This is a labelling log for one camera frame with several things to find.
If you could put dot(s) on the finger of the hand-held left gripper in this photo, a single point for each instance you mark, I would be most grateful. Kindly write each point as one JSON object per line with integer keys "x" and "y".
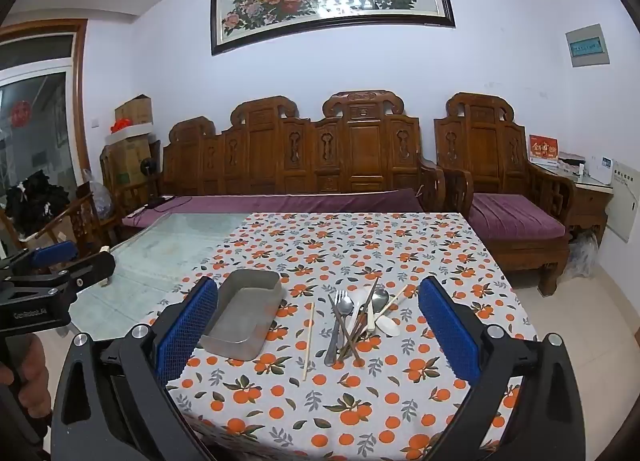
{"x": 95, "y": 268}
{"x": 52, "y": 253}

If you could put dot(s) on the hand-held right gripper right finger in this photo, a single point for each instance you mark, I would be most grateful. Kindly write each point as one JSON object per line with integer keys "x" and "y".
{"x": 447, "y": 331}

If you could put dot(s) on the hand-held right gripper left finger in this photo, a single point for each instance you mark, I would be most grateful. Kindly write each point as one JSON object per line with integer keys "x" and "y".
{"x": 187, "y": 331}

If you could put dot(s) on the rectangular metal tray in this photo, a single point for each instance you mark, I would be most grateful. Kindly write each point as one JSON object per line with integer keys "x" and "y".
{"x": 240, "y": 321}

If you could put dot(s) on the light wooden chopstick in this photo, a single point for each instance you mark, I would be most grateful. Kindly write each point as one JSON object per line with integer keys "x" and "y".
{"x": 397, "y": 294}
{"x": 308, "y": 341}

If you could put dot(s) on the brown wooden chopstick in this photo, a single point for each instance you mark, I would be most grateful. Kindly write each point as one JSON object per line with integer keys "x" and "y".
{"x": 373, "y": 293}
{"x": 358, "y": 357}

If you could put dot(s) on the person's left hand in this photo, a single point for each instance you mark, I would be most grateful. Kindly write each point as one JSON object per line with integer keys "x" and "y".
{"x": 34, "y": 366}

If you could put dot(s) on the wooden chair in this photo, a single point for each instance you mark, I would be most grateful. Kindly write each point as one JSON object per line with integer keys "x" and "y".
{"x": 80, "y": 213}

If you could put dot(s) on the white remote control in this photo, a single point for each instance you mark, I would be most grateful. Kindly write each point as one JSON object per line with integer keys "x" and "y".
{"x": 134, "y": 213}

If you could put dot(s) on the clear plastic bag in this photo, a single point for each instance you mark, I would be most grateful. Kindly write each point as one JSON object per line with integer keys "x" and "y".
{"x": 99, "y": 198}

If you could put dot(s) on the large cardboard box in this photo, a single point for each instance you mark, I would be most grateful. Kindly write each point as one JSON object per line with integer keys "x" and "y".
{"x": 127, "y": 161}

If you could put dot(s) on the small black fan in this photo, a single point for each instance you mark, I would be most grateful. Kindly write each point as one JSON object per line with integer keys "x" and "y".
{"x": 148, "y": 167}

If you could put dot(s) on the orange fruit print tablecloth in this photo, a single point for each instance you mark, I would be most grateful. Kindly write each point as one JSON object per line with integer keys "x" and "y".
{"x": 350, "y": 251}

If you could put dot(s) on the purple armchair cushion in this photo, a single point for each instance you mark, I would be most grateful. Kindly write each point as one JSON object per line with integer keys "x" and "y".
{"x": 510, "y": 216}

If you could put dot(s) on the white flat box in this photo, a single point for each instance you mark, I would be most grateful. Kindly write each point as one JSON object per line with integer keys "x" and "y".
{"x": 135, "y": 131}

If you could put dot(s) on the red paper decoration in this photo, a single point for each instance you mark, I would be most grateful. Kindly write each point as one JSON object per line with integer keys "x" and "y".
{"x": 21, "y": 113}

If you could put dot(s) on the orange plastic item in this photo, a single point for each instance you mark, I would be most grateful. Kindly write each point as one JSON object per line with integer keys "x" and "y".
{"x": 120, "y": 126}

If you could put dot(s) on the white plastic bag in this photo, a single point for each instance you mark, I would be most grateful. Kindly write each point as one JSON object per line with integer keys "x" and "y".
{"x": 580, "y": 256}

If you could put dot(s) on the purple sofa cushion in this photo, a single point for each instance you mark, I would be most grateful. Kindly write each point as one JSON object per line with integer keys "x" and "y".
{"x": 280, "y": 203}

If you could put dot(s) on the small brown cardboard box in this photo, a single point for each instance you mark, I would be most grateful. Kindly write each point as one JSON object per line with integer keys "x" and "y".
{"x": 134, "y": 111}

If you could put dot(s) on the wooden framed glass door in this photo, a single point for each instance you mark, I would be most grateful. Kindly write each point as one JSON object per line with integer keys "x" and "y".
{"x": 77, "y": 91}

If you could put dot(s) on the wooden side table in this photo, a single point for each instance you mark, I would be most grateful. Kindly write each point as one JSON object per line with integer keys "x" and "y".
{"x": 590, "y": 206}

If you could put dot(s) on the red desk calendar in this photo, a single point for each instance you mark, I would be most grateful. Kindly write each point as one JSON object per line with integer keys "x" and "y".
{"x": 543, "y": 148}

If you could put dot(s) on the carved wooden sofa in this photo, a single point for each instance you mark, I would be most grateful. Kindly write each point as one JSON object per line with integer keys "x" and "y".
{"x": 360, "y": 141}

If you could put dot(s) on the white router box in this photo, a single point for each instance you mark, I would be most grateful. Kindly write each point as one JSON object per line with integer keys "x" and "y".
{"x": 601, "y": 171}

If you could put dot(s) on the grey electrical panel box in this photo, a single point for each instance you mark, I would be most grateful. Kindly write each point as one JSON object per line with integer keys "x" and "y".
{"x": 587, "y": 46}

